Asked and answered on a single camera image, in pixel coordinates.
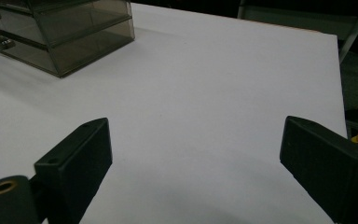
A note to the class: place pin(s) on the smoky transparent drawer cabinet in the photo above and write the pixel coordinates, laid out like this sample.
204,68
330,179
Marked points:
74,9

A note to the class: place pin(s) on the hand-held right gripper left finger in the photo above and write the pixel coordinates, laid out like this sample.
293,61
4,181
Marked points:
74,168

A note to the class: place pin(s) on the small yellow object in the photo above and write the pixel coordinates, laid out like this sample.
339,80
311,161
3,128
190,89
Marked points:
356,138

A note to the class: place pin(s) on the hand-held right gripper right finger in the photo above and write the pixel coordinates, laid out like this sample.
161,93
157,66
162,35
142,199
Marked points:
329,168

